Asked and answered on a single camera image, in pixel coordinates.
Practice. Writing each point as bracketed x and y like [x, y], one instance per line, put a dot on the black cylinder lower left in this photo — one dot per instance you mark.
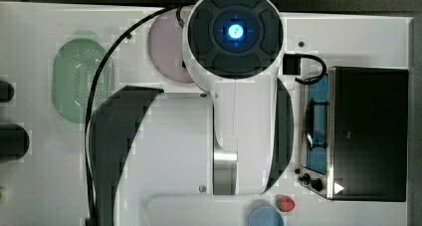
[14, 142]

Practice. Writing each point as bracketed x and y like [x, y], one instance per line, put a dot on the black cylinder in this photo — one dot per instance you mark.
[14, 142]
[7, 92]

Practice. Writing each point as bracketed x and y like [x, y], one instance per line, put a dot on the small black camera box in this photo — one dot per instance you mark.
[292, 67]

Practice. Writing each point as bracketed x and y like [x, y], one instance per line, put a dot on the black cylinder upper left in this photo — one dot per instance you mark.
[7, 92]

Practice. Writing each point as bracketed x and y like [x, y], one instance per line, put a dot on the pale pink round plate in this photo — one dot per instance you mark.
[165, 48]

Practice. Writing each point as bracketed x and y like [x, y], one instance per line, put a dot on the blue cup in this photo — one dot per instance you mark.
[264, 214]

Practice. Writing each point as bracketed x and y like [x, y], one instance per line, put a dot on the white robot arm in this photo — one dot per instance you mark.
[233, 51]

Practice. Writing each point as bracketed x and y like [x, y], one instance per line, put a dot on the red strawberry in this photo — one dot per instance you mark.
[285, 203]

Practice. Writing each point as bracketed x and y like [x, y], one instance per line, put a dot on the black toaster oven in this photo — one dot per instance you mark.
[355, 127]

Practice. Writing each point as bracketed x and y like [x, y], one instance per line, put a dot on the green perforated colander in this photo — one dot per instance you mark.
[74, 68]

